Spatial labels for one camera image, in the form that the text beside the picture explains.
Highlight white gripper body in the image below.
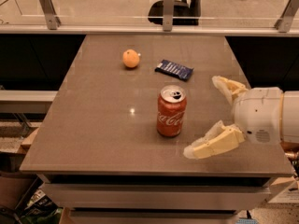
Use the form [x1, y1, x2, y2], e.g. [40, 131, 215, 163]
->
[233, 87, 283, 145]

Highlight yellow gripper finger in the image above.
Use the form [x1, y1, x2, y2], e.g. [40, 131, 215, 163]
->
[212, 76, 248, 105]
[183, 120, 245, 160]

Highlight red coke can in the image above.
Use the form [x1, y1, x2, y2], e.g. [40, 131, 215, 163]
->
[157, 85, 187, 137]

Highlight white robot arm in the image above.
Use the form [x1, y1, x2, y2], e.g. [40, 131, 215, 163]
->
[184, 76, 299, 159]

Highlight blue snack bar wrapper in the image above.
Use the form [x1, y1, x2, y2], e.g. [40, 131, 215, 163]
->
[155, 60, 193, 81]

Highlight black office chair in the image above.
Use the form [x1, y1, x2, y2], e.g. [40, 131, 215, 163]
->
[147, 0, 206, 26]

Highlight glass barrier panel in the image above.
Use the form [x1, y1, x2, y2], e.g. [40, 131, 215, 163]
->
[0, 0, 289, 28]

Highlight orange fruit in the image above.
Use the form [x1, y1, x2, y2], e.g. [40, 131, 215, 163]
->
[122, 49, 140, 68]

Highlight grey drawer cabinet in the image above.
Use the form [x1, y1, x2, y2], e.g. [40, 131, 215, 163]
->
[41, 183, 270, 224]

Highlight green snack bags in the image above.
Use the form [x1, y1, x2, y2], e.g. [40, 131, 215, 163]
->
[20, 189, 62, 224]

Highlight right metal bracket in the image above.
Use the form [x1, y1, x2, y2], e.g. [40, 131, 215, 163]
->
[275, 0, 299, 33]

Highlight metal bracket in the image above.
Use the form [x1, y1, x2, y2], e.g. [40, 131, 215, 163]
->
[38, 0, 61, 30]
[163, 0, 175, 32]
[275, 0, 299, 33]

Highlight middle metal bracket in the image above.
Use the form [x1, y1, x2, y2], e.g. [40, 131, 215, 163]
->
[163, 0, 175, 32]

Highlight left metal bracket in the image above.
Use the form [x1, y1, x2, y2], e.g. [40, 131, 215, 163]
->
[38, 0, 61, 30]

